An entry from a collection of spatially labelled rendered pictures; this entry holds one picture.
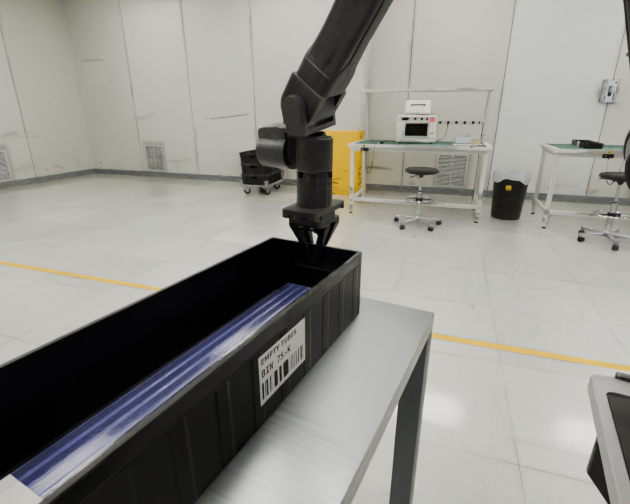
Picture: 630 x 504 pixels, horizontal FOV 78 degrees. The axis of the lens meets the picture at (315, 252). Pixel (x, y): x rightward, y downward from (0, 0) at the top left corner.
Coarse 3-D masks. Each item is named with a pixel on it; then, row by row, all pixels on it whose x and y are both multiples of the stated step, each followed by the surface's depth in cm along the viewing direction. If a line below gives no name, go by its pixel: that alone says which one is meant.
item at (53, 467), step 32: (288, 288) 65; (256, 320) 54; (192, 352) 47; (224, 352) 47; (160, 384) 42; (96, 416) 37; (128, 416) 37; (64, 448) 34; (96, 448) 34; (0, 480) 31; (32, 480) 31; (64, 480) 31
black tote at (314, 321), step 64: (256, 256) 65; (320, 256) 65; (128, 320) 44; (192, 320) 54; (320, 320) 52; (0, 384) 34; (64, 384) 39; (128, 384) 46; (192, 384) 31; (256, 384) 40; (0, 448) 35; (128, 448) 26; (192, 448) 32
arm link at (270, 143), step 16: (288, 96) 53; (288, 112) 54; (304, 112) 53; (272, 128) 61; (288, 128) 56; (304, 128) 54; (320, 128) 57; (256, 144) 63; (272, 144) 61; (272, 160) 62; (288, 160) 62
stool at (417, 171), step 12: (408, 168) 392; (420, 168) 394; (432, 168) 392; (420, 180) 395; (420, 192) 398; (420, 204) 403; (396, 216) 422; (408, 216) 413; (420, 216) 407; (432, 228) 389
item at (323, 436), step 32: (384, 320) 64; (416, 320) 64; (352, 352) 55; (384, 352) 55; (416, 352) 56; (320, 384) 49; (352, 384) 49; (384, 384) 49; (416, 384) 67; (288, 416) 43; (320, 416) 43; (352, 416) 43; (384, 416) 44; (416, 416) 69; (256, 448) 39; (288, 448) 39; (320, 448) 39; (352, 448) 39; (416, 448) 73; (224, 480) 36; (256, 480) 36; (288, 480) 36; (320, 480) 36; (352, 480) 36
